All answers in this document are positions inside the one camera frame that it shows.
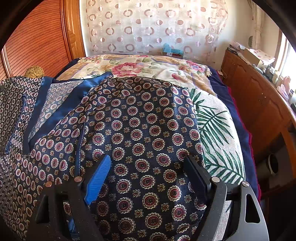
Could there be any floral quilt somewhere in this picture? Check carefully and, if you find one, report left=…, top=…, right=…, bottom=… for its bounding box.
left=57, top=54, right=216, bottom=96

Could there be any wooden louvered wardrobe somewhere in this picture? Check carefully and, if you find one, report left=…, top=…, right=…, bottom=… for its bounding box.
left=1, top=1, right=86, bottom=79

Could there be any cardboard box on sideboard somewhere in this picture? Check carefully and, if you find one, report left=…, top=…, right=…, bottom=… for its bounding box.
left=241, top=48, right=275, bottom=67

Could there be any pink figurine on sill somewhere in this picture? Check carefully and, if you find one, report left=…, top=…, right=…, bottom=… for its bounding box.
left=277, top=76, right=291, bottom=95

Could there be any beige window drape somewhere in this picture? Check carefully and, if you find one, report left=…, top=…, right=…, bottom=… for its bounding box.
left=248, top=1, right=265, bottom=50

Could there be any mustard patterned folded cloth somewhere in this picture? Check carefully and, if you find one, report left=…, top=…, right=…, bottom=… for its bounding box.
left=24, top=66, right=45, bottom=78

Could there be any blue toy at headboard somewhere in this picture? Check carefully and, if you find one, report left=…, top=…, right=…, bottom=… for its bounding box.
left=162, top=43, right=184, bottom=59

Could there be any navy patterned silk shirt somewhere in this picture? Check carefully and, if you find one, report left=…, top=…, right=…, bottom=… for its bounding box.
left=1, top=72, right=206, bottom=240

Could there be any window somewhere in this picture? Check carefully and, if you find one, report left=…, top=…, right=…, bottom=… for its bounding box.
left=274, top=30, right=295, bottom=83

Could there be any navy blue blanket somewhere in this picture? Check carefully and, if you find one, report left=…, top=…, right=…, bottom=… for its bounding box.
left=208, top=67, right=261, bottom=200

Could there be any pink circle sheer curtain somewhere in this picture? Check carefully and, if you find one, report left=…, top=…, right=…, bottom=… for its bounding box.
left=79, top=0, right=228, bottom=64

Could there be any palm leaf bedsheet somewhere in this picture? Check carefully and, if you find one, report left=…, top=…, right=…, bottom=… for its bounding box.
left=188, top=87, right=246, bottom=241

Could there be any wooden sideboard cabinet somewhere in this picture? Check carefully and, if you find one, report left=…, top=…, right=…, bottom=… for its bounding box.
left=221, top=50, right=295, bottom=178

